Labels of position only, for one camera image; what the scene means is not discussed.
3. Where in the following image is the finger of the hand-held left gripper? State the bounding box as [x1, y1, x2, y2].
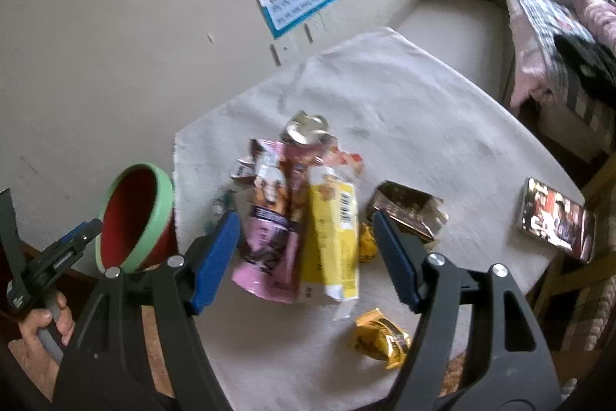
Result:
[60, 220, 103, 250]

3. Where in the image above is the white table cloth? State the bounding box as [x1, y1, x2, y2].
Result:
[173, 27, 585, 409]

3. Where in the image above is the red bin with green rim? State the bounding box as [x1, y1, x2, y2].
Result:
[95, 163, 180, 275]

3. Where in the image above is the pink strawberry snack packet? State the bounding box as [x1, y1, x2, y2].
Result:
[289, 141, 365, 177]

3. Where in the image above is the brown gold box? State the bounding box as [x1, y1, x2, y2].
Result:
[366, 181, 448, 244]

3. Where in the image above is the black cloth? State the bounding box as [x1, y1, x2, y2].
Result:
[553, 33, 616, 100]

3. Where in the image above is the person's left hand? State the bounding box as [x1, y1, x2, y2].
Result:
[17, 290, 77, 361]

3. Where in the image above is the yellow candy wrapper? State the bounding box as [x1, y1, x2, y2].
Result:
[358, 222, 378, 262]

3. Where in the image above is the yellow snack packet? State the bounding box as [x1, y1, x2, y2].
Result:
[298, 165, 362, 320]

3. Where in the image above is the crumpled silver wrapper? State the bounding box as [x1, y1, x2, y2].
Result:
[284, 111, 333, 147]

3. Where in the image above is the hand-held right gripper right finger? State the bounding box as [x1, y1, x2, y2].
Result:
[372, 210, 564, 411]

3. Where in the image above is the gold brown snack wrapper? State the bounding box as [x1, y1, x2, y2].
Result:
[355, 309, 412, 369]

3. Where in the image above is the person's left forearm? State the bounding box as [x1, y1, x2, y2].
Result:
[7, 341, 61, 402]

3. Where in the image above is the pink bed sheet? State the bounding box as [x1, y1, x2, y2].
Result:
[507, 21, 566, 114]

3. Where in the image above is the smartphone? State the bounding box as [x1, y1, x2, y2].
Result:
[519, 177, 598, 265]

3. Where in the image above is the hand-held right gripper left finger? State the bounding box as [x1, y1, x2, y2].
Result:
[53, 211, 241, 411]

